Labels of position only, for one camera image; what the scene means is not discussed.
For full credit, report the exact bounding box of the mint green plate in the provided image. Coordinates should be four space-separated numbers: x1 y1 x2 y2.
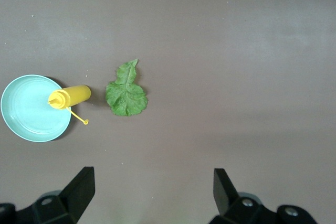
1 74 72 143

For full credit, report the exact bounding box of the green lettuce leaf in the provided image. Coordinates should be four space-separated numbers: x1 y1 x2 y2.
105 58 149 117

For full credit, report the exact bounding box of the yellow squeeze bottle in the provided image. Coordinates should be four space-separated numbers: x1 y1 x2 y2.
47 84 92 126

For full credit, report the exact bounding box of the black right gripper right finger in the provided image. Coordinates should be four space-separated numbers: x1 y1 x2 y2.
208 168 318 224

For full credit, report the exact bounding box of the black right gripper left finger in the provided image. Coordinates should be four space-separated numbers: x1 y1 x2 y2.
0 166 96 224

